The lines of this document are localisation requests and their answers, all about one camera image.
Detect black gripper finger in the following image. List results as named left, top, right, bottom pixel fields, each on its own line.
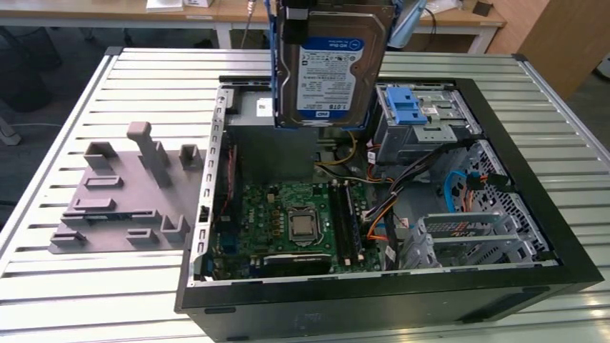
left=281, top=0, right=311, bottom=46

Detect hard disk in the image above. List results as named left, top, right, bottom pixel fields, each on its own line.
left=269, top=0, right=397, bottom=130

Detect metal disk bay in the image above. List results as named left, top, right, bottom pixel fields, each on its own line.
left=403, top=210, right=558, bottom=269

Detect large white box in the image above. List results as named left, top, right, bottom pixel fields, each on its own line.
left=146, top=0, right=186, bottom=14

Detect blue drive latch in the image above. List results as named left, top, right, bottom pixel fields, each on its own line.
left=385, top=86, right=429, bottom=126

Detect grey power supply unit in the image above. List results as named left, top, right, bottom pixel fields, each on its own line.
left=226, top=90, right=321, bottom=183

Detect wooden desk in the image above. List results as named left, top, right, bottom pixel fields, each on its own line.
left=0, top=0, right=508, bottom=54

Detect metal optical drive cage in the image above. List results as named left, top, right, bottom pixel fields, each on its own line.
left=374, top=85, right=482, bottom=165

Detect green motherboard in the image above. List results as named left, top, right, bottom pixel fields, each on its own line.
left=209, top=180, right=382, bottom=278

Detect black RAM slot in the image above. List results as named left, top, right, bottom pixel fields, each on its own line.
left=330, top=181, right=358, bottom=267

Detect RAM stick with chips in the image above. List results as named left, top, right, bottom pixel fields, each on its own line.
left=343, top=182, right=369, bottom=264

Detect silver CPU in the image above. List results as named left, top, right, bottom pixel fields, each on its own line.
left=290, top=213, right=318, bottom=240

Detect wooden cabinet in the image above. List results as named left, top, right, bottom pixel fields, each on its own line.
left=489, top=0, right=610, bottom=101

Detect black office chair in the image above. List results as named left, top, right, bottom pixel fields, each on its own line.
left=0, top=26, right=63, bottom=111

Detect grey parts rack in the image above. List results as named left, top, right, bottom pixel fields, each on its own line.
left=48, top=121, right=211, bottom=257

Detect black graphics card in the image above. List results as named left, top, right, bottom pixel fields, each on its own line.
left=250, top=252, right=333, bottom=278

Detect white furniture foot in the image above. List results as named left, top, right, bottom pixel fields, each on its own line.
left=0, top=117, right=23, bottom=146

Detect black PC case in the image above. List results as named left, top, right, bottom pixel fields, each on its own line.
left=174, top=74, right=605, bottom=342

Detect robot cable with braided end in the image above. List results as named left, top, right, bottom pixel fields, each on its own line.
left=241, top=0, right=262, bottom=49

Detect yellow wires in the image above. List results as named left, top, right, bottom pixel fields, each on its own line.
left=317, top=128, right=358, bottom=167

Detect black cable bundle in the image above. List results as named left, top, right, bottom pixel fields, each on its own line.
left=362, top=141, right=473, bottom=229

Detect orange yellow wire bundle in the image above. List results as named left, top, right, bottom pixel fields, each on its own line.
left=365, top=198, right=399, bottom=244

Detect blue wire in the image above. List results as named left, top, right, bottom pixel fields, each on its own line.
left=442, top=170, right=478, bottom=215

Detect black connector with orange wires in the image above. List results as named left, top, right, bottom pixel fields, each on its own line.
left=466, top=172, right=516, bottom=215

